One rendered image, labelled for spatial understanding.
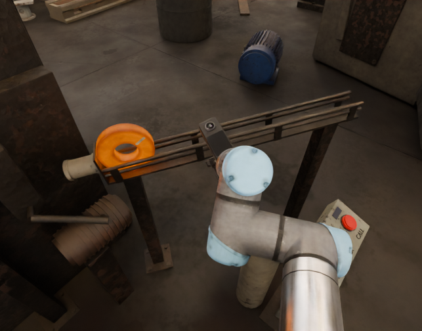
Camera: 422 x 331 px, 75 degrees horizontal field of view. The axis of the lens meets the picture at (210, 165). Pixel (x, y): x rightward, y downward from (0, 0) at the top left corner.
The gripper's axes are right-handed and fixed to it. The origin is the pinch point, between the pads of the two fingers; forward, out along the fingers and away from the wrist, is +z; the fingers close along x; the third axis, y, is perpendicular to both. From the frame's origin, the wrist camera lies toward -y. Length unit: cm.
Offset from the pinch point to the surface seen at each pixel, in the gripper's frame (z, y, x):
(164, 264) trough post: 50, 38, -38
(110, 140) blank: -1.6, -15.1, -24.7
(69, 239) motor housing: 4.2, 4.8, -48.0
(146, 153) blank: 4.0, -8.8, -18.3
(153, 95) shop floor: 152, -58, -15
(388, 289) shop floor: 34, 85, 48
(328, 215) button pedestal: -6.2, 25.8, 19.8
